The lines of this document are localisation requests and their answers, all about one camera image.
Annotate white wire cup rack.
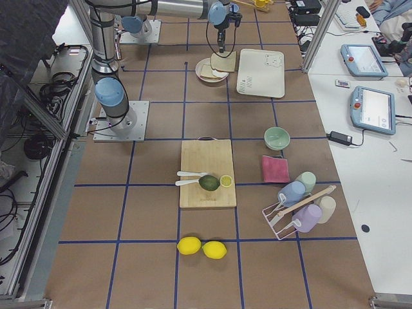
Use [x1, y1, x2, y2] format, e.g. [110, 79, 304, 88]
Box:
[262, 185, 336, 240]

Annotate white round plate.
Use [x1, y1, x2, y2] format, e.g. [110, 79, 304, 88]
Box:
[195, 58, 229, 83]

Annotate half lemon slice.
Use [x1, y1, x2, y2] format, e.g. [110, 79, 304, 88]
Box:
[220, 174, 234, 188]

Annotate left yellow lemon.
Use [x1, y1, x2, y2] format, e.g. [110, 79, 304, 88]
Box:
[176, 236, 201, 255]

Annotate yellow cup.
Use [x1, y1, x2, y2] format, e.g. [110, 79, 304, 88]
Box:
[254, 0, 268, 8]

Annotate right yellow lemon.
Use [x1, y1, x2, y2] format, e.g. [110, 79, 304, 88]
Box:
[202, 241, 227, 259]

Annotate beige plastic cup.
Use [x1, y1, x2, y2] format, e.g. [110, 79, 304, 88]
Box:
[314, 196, 336, 224]

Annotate black power adapter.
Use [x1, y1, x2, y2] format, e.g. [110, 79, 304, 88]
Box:
[326, 131, 352, 146]

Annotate yellow lemon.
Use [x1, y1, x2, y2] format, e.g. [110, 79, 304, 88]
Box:
[202, 241, 227, 259]
[176, 236, 201, 255]

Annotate cream bear tray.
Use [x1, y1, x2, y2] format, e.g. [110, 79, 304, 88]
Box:
[236, 49, 285, 98]

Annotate purple plastic cup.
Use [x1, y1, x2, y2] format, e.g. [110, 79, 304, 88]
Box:
[292, 204, 323, 232]

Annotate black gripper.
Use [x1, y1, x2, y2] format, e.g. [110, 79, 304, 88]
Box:
[214, 3, 242, 53]

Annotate green plastic cup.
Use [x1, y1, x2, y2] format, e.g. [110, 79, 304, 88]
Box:
[295, 171, 316, 194]

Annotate green bowl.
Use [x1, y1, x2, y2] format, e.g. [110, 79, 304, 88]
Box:
[264, 127, 290, 151]

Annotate bread slice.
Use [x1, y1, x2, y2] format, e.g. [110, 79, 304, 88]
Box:
[210, 51, 237, 73]
[199, 64, 228, 79]

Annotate bread slice on plate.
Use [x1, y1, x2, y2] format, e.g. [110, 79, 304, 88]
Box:
[199, 64, 228, 79]

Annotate teach pendant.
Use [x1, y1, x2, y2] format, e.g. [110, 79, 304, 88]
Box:
[340, 44, 388, 78]
[350, 86, 396, 135]

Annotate pink cloth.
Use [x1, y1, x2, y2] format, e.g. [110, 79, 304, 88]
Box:
[261, 155, 290, 183]

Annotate near teach pendant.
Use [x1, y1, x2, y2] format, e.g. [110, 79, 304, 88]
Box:
[350, 86, 396, 135]

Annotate far teach pendant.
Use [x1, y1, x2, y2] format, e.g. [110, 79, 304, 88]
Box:
[340, 44, 388, 78]

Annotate green lime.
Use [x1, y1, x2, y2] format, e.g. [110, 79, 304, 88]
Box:
[199, 174, 220, 191]

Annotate wooden cutting board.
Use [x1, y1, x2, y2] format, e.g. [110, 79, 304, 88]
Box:
[180, 139, 237, 209]

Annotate white plastic spoon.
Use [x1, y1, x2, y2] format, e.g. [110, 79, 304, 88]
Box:
[175, 178, 200, 187]

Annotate blue plastic cup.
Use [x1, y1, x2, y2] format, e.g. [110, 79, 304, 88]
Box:
[277, 181, 306, 207]

